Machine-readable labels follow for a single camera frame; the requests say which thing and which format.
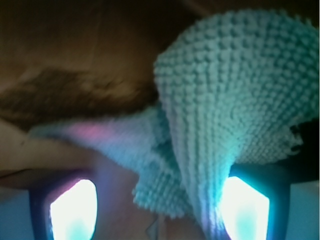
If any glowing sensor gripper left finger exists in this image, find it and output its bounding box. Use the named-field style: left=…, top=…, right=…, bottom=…
left=0, top=169, right=101, bottom=240

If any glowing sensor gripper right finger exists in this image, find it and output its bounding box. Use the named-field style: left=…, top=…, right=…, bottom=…
left=220, top=163, right=320, bottom=240

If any light blue microfiber cloth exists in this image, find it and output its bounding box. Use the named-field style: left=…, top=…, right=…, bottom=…
left=29, top=9, right=319, bottom=240

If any crumpled brown paper bag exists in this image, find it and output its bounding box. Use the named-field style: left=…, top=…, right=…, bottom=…
left=0, top=0, right=319, bottom=240

